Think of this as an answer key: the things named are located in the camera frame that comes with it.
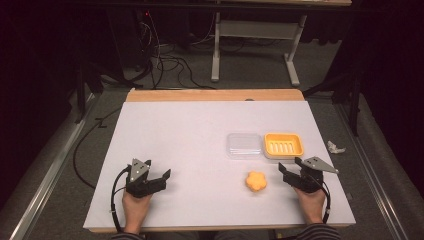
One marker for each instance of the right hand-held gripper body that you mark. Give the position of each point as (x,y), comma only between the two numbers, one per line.
(308,180)

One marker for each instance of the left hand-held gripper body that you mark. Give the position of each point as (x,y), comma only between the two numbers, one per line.
(140,186)

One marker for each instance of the yellow soap dish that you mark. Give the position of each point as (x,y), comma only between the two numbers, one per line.
(283,145)

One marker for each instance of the orange flower-shaped soap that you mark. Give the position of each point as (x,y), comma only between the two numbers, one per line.
(256,181)

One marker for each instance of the clear plastic lid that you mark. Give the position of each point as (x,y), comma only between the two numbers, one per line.
(244,145)

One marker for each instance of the person's left hand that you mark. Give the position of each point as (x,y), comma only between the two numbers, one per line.
(136,211)

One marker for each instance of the person's right hand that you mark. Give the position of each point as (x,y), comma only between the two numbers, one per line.
(311,206)

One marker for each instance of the white table mat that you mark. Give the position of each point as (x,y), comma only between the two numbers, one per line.
(186,143)

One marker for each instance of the crumpled white paper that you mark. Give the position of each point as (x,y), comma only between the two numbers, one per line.
(334,147)

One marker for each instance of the black metal stand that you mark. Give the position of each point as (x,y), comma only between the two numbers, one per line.
(88,83)
(350,90)

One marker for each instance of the wooden table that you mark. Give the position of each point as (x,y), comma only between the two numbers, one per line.
(213,95)

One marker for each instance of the silver floor rail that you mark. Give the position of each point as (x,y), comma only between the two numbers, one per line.
(370,173)
(50,170)

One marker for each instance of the white metal desk frame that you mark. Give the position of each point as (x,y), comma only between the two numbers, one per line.
(256,29)

